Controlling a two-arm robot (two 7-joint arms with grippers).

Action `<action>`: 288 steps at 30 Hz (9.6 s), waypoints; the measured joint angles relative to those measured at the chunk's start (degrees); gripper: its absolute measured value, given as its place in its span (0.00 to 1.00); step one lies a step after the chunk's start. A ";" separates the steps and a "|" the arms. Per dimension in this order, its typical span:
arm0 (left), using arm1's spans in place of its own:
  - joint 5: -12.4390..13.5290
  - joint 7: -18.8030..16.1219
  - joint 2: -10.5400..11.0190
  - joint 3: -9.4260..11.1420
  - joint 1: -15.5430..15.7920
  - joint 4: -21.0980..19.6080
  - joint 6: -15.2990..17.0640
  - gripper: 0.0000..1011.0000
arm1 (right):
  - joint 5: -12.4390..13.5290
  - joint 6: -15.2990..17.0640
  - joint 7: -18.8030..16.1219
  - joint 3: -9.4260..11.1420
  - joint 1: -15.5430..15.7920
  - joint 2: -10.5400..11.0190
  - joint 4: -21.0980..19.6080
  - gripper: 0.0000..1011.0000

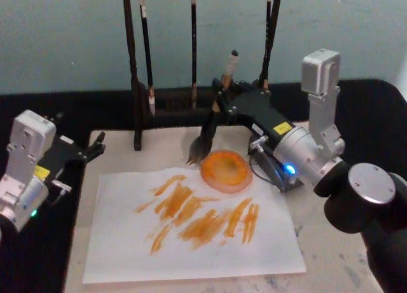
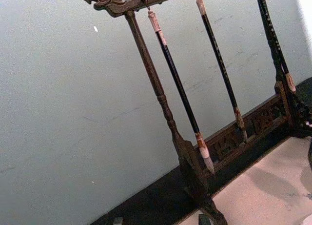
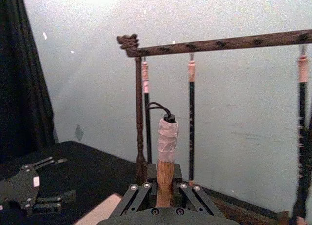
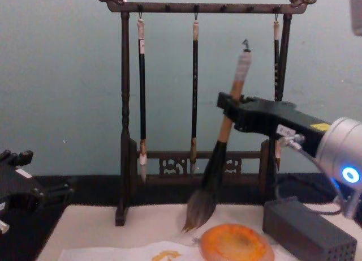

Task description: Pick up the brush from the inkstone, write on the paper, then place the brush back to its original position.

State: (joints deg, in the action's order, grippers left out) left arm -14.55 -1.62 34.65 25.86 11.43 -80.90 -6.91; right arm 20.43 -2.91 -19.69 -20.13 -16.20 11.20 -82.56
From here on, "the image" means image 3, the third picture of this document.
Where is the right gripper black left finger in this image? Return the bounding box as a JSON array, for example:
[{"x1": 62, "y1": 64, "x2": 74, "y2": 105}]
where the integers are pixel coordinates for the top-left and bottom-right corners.
[{"x1": 113, "y1": 164, "x2": 158, "y2": 217}]

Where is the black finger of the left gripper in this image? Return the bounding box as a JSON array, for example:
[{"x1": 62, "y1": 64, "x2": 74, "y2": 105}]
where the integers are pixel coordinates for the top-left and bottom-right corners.
[
  {"x1": 25, "y1": 189, "x2": 77, "y2": 214},
  {"x1": 29, "y1": 156, "x2": 68, "y2": 172}
]

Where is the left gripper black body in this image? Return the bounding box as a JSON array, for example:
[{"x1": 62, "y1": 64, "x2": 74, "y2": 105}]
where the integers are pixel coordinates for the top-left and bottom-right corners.
[{"x1": 0, "y1": 164, "x2": 41, "y2": 216}]

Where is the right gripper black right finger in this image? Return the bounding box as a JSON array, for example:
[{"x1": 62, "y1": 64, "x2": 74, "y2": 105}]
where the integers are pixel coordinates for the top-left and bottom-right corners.
[{"x1": 173, "y1": 164, "x2": 224, "y2": 217}]

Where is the wooden brush with taped end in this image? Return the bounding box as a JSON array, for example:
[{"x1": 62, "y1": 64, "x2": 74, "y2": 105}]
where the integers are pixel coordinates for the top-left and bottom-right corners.
[{"x1": 147, "y1": 102, "x2": 180, "y2": 208}]

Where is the pale beige flat board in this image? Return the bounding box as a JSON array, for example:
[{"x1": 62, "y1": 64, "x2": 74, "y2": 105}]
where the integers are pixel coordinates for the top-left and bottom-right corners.
[{"x1": 75, "y1": 193, "x2": 123, "y2": 225}]

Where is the black brush with pink top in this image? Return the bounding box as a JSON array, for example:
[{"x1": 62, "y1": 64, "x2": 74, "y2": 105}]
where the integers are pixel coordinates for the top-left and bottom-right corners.
[
  {"x1": 290, "y1": 45, "x2": 311, "y2": 222},
  {"x1": 141, "y1": 61, "x2": 153, "y2": 167},
  {"x1": 187, "y1": 53, "x2": 197, "y2": 187}
]

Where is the black curtain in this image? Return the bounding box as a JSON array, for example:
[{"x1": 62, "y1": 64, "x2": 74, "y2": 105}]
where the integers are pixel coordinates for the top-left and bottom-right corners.
[{"x1": 0, "y1": 0, "x2": 57, "y2": 164}]

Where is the dark brown wooden brush rack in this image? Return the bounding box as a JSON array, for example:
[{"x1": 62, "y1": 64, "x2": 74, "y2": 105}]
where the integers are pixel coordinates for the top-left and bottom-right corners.
[{"x1": 116, "y1": 29, "x2": 312, "y2": 225}]

